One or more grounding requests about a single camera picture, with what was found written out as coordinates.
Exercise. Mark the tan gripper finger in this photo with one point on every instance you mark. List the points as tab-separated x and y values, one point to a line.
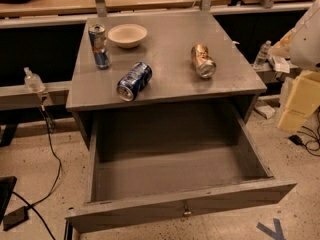
304	97
292	121

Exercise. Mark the blue pepsi can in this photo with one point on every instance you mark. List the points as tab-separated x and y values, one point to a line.
134	81

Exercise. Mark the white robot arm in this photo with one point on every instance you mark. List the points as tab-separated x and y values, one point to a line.
302	45

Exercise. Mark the gold soda can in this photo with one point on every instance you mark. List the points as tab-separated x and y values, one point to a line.
203	64

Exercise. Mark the open grey top drawer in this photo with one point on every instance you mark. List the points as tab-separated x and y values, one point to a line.
169	161

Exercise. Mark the tall red bull can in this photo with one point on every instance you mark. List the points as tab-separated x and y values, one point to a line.
100	52

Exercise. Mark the white paper packet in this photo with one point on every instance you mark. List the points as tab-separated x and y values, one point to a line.
279	64

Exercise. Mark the clear water bottle right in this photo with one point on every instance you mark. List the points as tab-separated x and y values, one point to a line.
262	55

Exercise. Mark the white ceramic bowl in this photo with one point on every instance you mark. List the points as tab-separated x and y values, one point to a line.
127	35

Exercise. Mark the clear bottle on left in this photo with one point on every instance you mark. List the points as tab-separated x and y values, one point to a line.
33	81

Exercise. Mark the black power adapter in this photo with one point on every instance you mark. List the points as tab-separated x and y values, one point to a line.
15	218

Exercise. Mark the grey side rail left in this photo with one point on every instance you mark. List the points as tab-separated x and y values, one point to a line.
20	97

